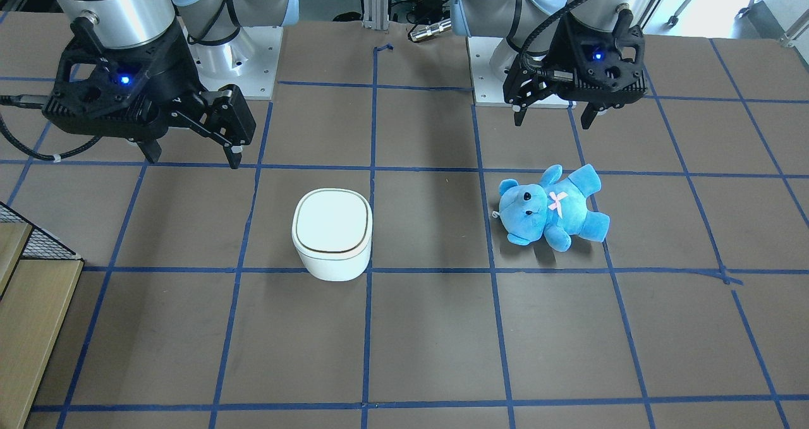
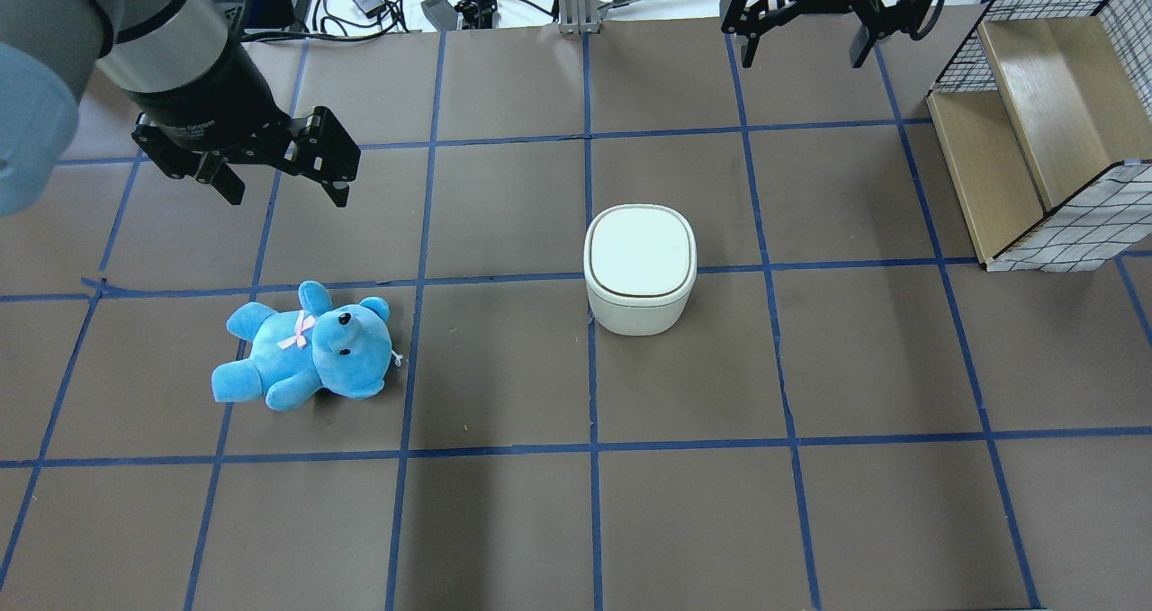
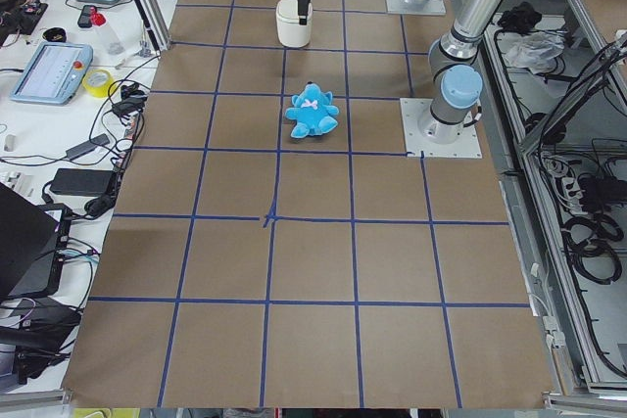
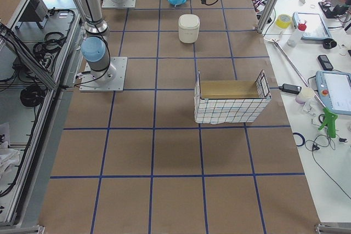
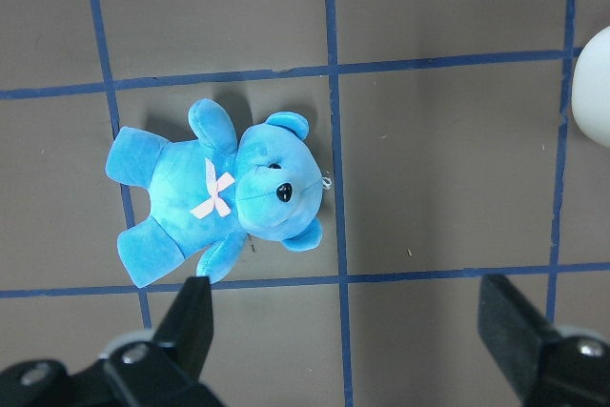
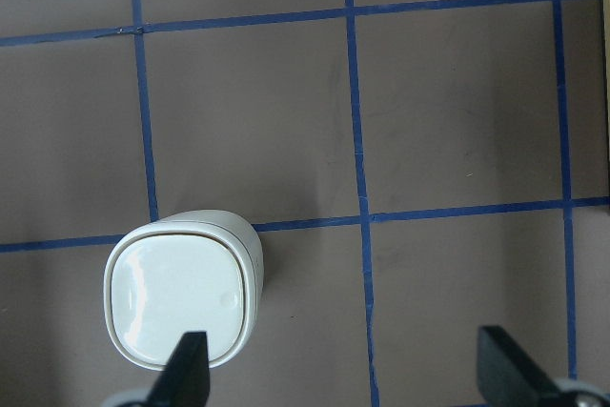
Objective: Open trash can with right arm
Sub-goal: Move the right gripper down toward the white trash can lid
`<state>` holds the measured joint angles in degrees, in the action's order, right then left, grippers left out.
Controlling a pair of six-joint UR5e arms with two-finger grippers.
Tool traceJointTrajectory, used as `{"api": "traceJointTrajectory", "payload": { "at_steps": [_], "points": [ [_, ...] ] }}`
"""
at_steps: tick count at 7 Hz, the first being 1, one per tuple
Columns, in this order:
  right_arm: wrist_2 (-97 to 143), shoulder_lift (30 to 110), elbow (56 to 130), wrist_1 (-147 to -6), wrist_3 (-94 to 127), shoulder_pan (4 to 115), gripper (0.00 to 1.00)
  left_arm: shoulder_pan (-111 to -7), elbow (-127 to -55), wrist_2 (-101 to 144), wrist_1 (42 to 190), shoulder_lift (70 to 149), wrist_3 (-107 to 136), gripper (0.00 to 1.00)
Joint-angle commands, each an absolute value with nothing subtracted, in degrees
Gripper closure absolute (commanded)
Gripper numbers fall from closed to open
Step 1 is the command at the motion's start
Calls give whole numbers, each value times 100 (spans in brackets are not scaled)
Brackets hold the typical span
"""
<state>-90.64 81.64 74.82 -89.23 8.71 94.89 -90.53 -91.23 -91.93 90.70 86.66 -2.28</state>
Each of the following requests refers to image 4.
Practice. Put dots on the grey control box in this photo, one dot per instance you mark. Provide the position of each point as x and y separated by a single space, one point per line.
36 11

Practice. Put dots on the black mobile phone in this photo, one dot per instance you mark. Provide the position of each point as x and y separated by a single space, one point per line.
325 63

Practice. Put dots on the lower blue teach pendant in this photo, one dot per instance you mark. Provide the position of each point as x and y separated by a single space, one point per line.
334 90

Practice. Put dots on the white checkered open box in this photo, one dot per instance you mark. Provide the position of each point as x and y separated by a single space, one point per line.
217 102

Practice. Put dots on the white small trash can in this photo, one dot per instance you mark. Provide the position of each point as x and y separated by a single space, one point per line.
188 28

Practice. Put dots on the aluminium frame rail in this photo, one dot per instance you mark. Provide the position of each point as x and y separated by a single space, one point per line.
26 57

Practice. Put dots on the blue teach pendant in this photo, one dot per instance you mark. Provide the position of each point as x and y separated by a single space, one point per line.
316 27
334 90

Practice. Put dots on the white bottle red cap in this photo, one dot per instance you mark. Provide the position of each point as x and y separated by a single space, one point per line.
297 34

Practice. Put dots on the black power adapter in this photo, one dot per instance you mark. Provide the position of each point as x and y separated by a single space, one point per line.
290 88

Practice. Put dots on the green handled reach grabber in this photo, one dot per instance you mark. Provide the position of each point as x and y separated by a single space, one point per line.
329 121

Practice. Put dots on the white plastic cup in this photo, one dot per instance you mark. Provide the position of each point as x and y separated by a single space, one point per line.
304 95

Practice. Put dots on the yellow tape roll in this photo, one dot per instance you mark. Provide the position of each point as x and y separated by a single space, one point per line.
283 21

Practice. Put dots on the aluminium frame post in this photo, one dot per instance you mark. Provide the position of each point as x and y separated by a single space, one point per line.
270 1

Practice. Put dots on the upper blue teach pendant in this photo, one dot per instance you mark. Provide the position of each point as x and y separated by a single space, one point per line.
316 27

